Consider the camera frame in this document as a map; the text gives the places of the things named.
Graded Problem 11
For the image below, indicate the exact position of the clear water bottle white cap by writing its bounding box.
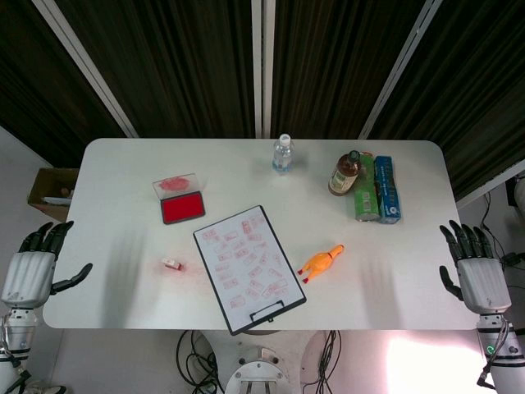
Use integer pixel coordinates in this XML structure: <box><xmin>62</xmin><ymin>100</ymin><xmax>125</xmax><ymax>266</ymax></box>
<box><xmin>271</xmin><ymin>133</ymin><xmax>296</xmax><ymax>175</ymax></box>

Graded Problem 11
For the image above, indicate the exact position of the black cable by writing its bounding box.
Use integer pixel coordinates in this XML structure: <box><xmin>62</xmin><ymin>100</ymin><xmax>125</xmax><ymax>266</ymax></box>
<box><xmin>301</xmin><ymin>329</ymin><xmax>342</xmax><ymax>394</ymax></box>
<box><xmin>478</xmin><ymin>191</ymin><xmax>525</xmax><ymax>268</ymax></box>
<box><xmin>176</xmin><ymin>330</ymin><xmax>219</xmax><ymax>394</ymax></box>

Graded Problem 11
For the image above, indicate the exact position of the red ink pad clear lid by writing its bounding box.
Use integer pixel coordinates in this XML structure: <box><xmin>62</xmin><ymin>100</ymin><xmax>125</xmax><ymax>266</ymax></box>
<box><xmin>152</xmin><ymin>172</ymin><xmax>206</xmax><ymax>226</ymax></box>

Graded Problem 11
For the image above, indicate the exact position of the dark pleated curtain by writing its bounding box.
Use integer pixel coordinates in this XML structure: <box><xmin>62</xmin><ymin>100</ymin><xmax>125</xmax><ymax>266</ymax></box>
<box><xmin>0</xmin><ymin>0</ymin><xmax>525</xmax><ymax>202</ymax></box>

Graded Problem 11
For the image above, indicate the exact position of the orange rubber chicken toy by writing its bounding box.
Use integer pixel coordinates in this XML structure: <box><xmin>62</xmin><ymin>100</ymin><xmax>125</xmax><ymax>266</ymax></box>
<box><xmin>298</xmin><ymin>243</ymin><xmax>346</xmax><ymax>286</ymax></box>

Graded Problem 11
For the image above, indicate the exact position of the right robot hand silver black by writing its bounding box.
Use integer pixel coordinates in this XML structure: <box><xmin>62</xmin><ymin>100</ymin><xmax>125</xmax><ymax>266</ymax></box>
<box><xmin>439</xmin><ymin>219</ymin><xmax>514</xmax><ymax>315</ymax></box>

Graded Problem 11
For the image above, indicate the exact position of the blue cardboard box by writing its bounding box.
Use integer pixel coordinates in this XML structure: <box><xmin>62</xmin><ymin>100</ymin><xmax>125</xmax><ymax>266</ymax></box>
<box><xmin>373</xmin><ymin>155</ymin><xmax>404</xmax><ymax>225</ymax></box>

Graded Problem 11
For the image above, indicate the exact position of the green cylindrical can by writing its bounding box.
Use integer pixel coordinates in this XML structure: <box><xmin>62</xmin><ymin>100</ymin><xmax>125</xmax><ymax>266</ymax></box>
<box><xmin>354</xmin><ymin>152</ymin><xmax>381</xmax><ymax>223</ymax></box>

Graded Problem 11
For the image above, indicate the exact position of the white frame post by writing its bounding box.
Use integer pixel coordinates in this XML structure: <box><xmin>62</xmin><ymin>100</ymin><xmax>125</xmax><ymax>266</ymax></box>
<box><xmin>358</xmin><ymin>0</ymin><xmax>445</xmax><ymax>140</ymax></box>
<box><xmin>31</xmin><ymin>0</ymin><xmax>139</xmax><ymax>139</ymax></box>
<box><xmin>250</xmin><ymin>0</ymin><xmax>276</xmax><ymax>139</ymax></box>

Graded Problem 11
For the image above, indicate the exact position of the black clipboard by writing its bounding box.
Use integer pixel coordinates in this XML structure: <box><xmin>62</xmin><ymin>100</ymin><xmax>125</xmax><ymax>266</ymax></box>
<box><xmin>192</xmin><ymin>204</ymin><xmax>308</xmax><ymax>337</ymax></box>

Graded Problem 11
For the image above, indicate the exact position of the brown cardboard box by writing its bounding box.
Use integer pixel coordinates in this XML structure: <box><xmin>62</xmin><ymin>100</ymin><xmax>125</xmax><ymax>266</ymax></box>
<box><xmin>26</xmin><ymin>167</ymin><xmax>80</xmax><ymax>223</ymax></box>

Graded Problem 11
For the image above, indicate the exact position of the white robot torso base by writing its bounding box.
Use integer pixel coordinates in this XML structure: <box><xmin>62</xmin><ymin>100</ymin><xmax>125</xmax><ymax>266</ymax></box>
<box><xmin>223</xmin><ymin>346</ymin><xmax>294</xmax><ymax>394</ymax></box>

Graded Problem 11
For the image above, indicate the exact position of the brown tea bottle green label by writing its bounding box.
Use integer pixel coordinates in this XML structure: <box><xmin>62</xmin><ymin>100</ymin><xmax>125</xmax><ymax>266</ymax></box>
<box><xmin>327</xmin><ymin>150</ymin><xmax>363</xmax><ymax>198</ymax></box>

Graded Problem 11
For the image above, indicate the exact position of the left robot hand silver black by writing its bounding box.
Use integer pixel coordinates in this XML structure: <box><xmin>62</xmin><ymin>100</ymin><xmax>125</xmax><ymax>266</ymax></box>
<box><xmin>1</xmin><ymin>220</ymin><xmax>94</xmax><ymax>307</ymax></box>

